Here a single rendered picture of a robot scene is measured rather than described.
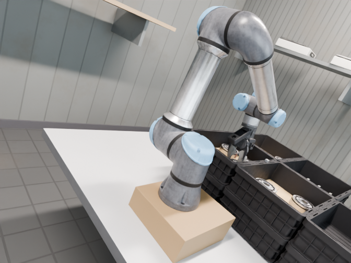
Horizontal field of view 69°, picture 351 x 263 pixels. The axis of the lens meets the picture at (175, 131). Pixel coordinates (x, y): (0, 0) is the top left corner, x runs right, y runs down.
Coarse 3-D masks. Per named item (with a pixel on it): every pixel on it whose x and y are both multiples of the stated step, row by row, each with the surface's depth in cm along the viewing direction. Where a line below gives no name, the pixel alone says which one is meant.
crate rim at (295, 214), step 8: (240, 168) 101; (288, 168) 126; (248, 176) 98; (256, 184) 96; (312, 184) 117; (264, 192) 93; (272, 192) 92; (272, 200) 91; (280, 200) 89; (328, 200) 106; (288, 208) 87; (312, 208) 93; (320, 208) 95; (296, 216) 85; (304, 216) 84
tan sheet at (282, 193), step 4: (268, 180) 129; (272, 184) 126; (276, 184) 128; (276, 188) 123; (280, 188) 125; (280, 192) 121; (284, 192) 123; (280, 196) 117; (284, 196) 118; (288, 196) 120; (288, 200) 116
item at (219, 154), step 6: (216, 132) 135; (222, 132) 139; (228, 132) 143; (234, 132) 148; (252, 144) 140; (216, 150) 109; (216, 156) 109; (222, 156) 107; (270, 156) 132; (228, 162) 105; (234, 162) 104; (240, 162) 106; (246, 162) 109; (252, 162) 112; (258, 162) 116; (234, 168) 104
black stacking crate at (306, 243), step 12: (324, 216) 102; (336, 216) 110; (348, 216) 107; (324, 228) 105; (336, 228) 110; (348, 228) 107; (300, 240) 85; (312, 240) 82; (348, 240) 104; (300, 252) 84; (312, 252) 82; (324, 252) 80; (336, 252) 78
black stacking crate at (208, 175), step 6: (210, 174) 111; (204, 180) 114; (210, 180) 111; (216, 180) 109; (204, 186) 114; (210, 186) 112; (216, 186) 108; (222, 186) 107; (210, 192) 112; (216, 192) 110; (222, 192) 111; (216, 198) 111
